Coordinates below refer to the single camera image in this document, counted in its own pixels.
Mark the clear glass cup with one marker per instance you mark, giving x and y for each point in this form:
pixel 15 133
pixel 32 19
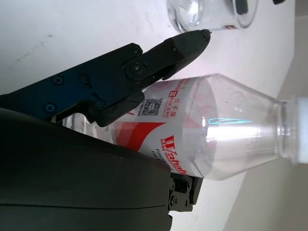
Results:
pixel 192 14

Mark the clear plastic water bottle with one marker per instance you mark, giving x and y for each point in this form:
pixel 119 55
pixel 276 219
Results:
pixel 228 120

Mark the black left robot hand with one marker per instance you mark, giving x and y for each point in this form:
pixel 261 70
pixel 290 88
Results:
pixel 241 6

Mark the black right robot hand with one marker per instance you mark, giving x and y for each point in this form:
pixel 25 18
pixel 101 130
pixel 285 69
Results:
pixel 72 180

